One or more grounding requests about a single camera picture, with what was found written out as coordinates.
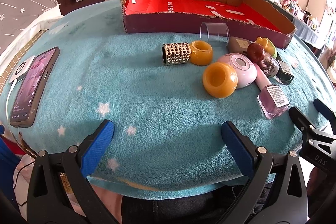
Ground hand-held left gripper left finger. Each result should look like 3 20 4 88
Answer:
27 119 124 224

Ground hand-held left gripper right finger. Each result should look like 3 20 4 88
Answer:
221 121 309 224

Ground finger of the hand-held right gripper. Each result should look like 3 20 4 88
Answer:
314 98 336 132
289 106 336 140

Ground pink-capped nail polish bottle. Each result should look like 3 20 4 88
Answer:
253 67 290 119

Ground black-capped nail polish bottle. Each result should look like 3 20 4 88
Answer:
274 55 294 85

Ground glitter bottle dark red cap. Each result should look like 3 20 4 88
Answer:
246 43 279 75

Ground amber yellow jar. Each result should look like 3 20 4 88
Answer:
189 40 213 65
202 62 238 98

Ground pink round device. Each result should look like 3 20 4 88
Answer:
217 53 258 89

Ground green and yellow toy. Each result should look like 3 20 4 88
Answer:
255 37 278 59

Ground taupe square case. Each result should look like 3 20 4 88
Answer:
227 36 254 54

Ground studded metal cylinder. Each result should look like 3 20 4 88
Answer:
162 42 191 66

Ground clear plastic cup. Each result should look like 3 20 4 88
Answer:
200 22 231 45

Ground dark denim pants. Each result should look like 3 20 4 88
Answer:
121 182 263 224

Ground smartphone in dark case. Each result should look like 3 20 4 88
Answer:
9 46 61 128

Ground blue cloth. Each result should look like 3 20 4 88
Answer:
0 124 21 211

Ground row of small bottles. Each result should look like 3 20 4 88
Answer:
259 0 336 38

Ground white charger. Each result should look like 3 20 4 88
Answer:
9 55 36 82

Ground white charging cable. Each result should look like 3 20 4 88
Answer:
6 80 19 125

